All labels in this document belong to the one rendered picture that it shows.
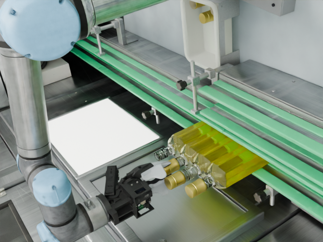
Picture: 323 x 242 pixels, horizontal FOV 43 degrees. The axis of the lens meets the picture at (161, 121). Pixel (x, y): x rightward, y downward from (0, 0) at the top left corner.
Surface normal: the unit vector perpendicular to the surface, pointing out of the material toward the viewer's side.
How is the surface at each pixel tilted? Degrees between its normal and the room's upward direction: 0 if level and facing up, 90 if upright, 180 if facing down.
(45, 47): 81
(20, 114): 44
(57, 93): 90
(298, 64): 0
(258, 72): 90
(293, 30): 0
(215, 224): 90
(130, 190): 90
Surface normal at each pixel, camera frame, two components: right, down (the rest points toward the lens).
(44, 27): 0.41, 0.48
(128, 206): -0.09, -0.83
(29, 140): 0.13, 0.49
